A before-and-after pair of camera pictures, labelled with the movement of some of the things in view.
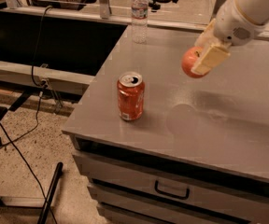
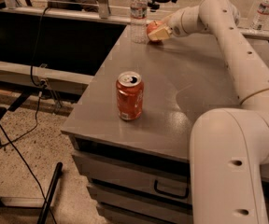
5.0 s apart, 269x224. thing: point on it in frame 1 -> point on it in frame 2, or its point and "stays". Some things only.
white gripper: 233,24 -> 176,26
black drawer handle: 171,195 stays
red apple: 189,60 -> 152,26
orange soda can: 131,92 stays
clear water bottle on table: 139,8 stays
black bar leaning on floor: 46,207 stays
